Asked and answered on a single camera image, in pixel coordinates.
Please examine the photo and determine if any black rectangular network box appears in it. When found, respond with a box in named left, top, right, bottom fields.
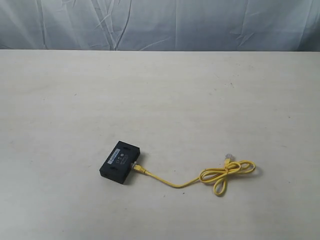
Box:
left=99, top=141, right=141, bottom=185

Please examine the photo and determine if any yellow ethernet cable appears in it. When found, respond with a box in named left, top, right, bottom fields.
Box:
left=132, top=153, right=257, bottom=198

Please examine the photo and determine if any grey backdrop cloth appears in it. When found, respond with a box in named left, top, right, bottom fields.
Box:
left=0, top=0, right=320, bottom=52

